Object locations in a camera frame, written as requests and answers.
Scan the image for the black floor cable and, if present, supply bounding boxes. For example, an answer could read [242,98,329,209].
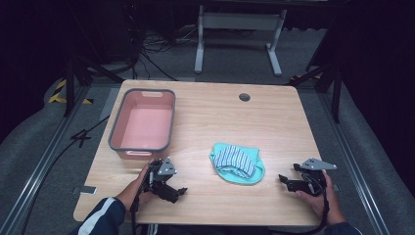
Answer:
[19,115,111,235]

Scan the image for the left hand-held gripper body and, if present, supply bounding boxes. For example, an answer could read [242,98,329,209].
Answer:
[147,157,181,204]

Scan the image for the white metal desk frame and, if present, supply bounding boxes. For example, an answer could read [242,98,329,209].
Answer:
[193,4,289,77]

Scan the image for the person's left hand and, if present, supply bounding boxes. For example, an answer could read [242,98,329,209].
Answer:
[126,163,155,208]

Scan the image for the black tripod stand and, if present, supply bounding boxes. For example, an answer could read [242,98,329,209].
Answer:
[287,62,345,125]
[63,53,125,118]

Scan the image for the bundle of black cables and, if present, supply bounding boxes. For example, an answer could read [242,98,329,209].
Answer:
[125,6,199,82]

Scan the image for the pink basin with grey rim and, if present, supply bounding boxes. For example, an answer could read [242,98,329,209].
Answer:
[108,88,177,161]

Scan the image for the person's right hand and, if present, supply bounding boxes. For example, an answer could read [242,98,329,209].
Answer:
[295,171,341,220]

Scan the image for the aluminium floor rail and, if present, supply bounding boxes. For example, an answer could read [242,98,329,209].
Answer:
[0,85,91,235]
[316,91,392,235]

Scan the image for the teal striped baby garment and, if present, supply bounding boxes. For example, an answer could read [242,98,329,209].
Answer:
[208,141,266,186]

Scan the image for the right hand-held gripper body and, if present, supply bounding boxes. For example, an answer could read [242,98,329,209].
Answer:
[292,157,338,198]

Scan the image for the black tape cross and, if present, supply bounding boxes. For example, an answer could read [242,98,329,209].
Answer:
[70,128,93,149]

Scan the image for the yellow black hazard tape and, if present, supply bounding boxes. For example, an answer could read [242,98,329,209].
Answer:
[47,78,95,106]

